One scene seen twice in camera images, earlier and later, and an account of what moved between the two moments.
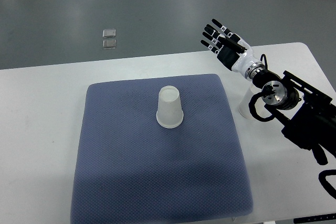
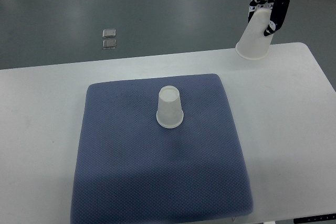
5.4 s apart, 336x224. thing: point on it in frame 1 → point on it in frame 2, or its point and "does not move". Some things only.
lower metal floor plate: (109, 44) does not move
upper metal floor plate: (109, 33) does not move
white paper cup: (260, 108) → (253, 44)
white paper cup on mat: (169, 113) does not move
